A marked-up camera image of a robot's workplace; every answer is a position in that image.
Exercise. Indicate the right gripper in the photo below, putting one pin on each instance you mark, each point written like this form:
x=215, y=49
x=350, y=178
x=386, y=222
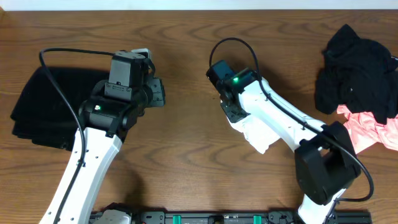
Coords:
x=235, y=111

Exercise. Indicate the black folded garment left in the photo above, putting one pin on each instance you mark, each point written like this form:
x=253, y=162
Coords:
x=42, y=116

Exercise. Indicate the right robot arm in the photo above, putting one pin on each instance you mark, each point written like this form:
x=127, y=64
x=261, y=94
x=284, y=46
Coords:
x=325, y=161

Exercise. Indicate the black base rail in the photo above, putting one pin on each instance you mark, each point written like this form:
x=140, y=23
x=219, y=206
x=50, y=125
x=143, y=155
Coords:
x=224, y=217

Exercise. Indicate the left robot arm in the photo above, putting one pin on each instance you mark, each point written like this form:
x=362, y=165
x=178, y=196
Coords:
x=103, y=121

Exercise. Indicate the pink garment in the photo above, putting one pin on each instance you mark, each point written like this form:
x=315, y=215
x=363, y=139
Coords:
x=365, y=131

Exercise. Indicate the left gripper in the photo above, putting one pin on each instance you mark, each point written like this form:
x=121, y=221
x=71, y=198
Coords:
x=158, y=92

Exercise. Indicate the white printed t-shirt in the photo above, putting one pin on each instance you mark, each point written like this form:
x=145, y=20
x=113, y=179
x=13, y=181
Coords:
x=256, y=132

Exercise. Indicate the black garment right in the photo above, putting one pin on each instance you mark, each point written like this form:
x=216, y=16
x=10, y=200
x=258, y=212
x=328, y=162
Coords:
x=358, y=73

